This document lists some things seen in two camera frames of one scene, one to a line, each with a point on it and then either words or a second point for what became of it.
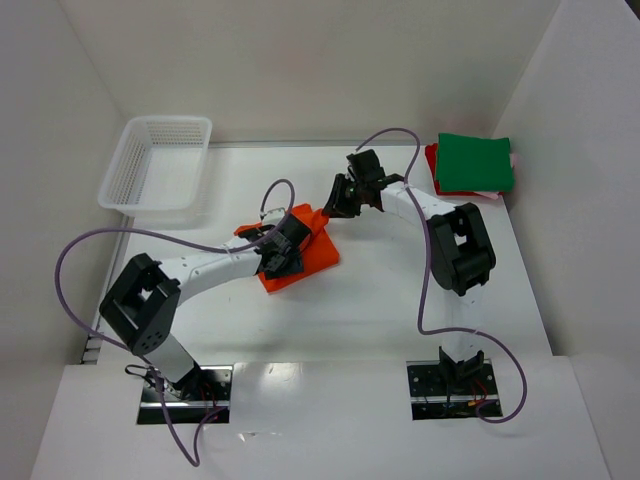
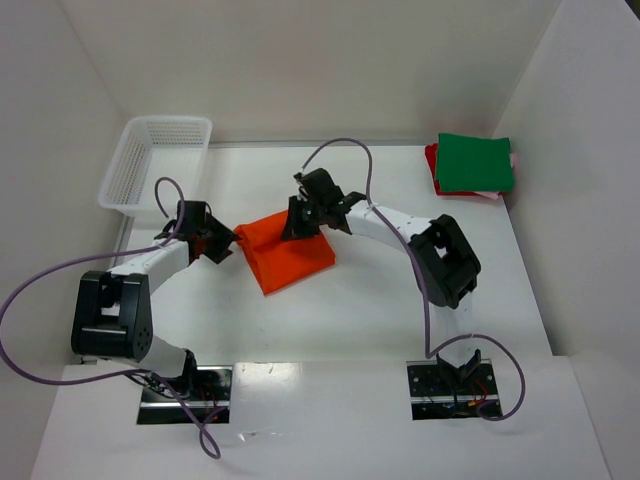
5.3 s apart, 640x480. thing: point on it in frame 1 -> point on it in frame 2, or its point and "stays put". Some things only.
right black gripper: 341,198 -> 302,216
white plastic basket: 158,167 stays put
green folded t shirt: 471,163 stays put
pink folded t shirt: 494,194 stays put
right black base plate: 430,401 stays put
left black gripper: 291,245 -> 218,237
